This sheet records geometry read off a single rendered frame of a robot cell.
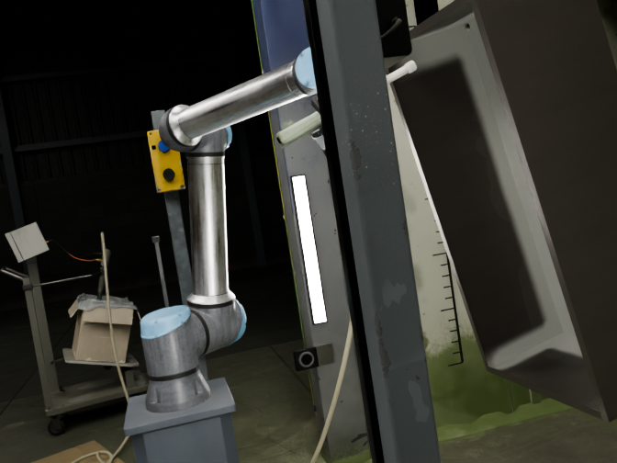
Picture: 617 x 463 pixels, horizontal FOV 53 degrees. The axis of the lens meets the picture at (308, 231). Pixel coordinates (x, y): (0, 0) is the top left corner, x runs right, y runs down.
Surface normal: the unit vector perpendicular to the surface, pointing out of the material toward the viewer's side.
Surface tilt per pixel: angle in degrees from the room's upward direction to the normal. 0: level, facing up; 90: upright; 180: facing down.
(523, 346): 90
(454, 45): 90
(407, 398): 90
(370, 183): 90
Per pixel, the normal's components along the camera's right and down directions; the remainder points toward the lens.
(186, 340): 0.78, -0.08
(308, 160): 0.24, 0.02
